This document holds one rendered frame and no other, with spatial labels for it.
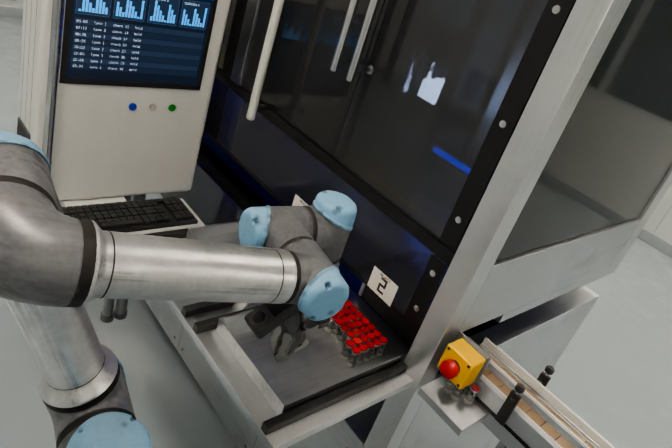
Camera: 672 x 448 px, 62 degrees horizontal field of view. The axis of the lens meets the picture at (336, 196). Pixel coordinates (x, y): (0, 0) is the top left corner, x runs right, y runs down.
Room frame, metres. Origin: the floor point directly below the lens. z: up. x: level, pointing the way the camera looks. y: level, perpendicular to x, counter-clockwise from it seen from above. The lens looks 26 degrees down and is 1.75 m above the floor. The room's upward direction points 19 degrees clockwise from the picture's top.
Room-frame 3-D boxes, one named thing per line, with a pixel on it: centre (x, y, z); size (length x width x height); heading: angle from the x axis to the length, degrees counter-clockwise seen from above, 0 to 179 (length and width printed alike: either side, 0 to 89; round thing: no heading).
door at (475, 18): (1.19, -0.12, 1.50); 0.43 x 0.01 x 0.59; 48
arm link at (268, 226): (0.76, 0.06, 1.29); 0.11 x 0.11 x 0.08; 38
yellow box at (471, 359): (0.98, -0.38, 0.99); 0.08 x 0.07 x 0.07; 138
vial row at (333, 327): (1.06, -0.11, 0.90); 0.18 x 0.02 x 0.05; 48
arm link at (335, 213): (0.83, 0.00, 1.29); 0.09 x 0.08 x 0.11; 128
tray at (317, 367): (0.99, -0.05, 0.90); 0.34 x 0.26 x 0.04; 138
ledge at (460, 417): (1.01, -0.42, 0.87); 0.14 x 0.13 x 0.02; 138
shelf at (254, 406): (1.12, 0.06, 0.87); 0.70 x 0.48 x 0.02; 48
